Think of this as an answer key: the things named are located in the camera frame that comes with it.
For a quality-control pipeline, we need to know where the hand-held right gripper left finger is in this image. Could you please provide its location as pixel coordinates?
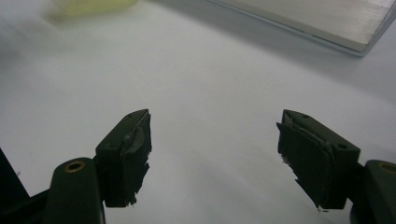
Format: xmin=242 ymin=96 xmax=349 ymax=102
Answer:
xmin=94 ymin=108 xmax=153 ymax=209

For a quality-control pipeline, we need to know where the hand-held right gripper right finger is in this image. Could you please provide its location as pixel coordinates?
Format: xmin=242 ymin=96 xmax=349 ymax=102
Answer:
xmin=276 ymin=108 xmax=361 ymax=211

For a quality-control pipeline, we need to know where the green translucent plastic container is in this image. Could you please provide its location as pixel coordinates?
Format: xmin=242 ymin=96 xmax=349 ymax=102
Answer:
xmin=43 ymin=0 xmax=140 ymax=23

